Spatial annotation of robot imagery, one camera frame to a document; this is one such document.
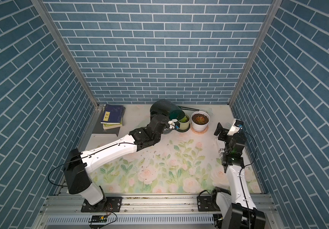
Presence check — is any dark green watering can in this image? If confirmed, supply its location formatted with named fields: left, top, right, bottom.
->
left=150, top=99, right=199, bottom=121

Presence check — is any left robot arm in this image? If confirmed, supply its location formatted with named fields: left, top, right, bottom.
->
left=63, top=114, right=180, bottom=205

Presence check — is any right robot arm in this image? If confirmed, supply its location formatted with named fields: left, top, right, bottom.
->
left=212, top=119, right=266, bottom=229

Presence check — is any bright green succulent plant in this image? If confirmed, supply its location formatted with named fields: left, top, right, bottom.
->
left=179, top=116, right=189, bottom=123

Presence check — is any red-orange succulent plant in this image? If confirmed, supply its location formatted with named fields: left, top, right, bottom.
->
left=192, top=114, right=209, bottom=125

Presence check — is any dark green pot saucer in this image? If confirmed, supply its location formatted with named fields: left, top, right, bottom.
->
left=176, top=127, right=190, bottom=133

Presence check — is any green wavy flower pot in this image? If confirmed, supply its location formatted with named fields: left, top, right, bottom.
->
left=179, top=114, right=190, bottom=130

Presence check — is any white flat box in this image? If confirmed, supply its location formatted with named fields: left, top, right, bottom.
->
left=215, top=137, right=225, bottom=158

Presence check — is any pink pot saucer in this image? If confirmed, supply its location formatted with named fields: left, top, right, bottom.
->
left=190, top=127, right=208, bottom=135

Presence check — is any white plastic flower pot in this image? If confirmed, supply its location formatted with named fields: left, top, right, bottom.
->
left=190, top=111, right=210, bottom=133

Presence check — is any floral table mat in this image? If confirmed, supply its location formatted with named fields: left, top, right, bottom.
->
left=67, top=125, right=261, bottom=194

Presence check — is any dark blue book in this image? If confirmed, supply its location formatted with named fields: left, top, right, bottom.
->
left=101, top=104, right=125, bottom=124

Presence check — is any green-edged lower book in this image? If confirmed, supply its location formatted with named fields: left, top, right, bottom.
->
left=102, top=122, right=123, bottom=130

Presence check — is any small green circuit board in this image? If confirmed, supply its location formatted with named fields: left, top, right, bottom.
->
left=89, top=215, right=108, bottom=224

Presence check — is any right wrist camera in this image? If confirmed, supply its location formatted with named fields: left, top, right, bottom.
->
left=227, top=119, right=244, bottom=136

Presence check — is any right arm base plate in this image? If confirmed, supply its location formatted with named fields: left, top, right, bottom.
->
left=197, top=195, right=220, bottom=212

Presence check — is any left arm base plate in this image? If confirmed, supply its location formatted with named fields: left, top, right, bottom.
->
left=81, top=196, right=123, bottom=213

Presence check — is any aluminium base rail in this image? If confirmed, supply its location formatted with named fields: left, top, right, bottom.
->
left=32, top=193, right=277, bottom=227

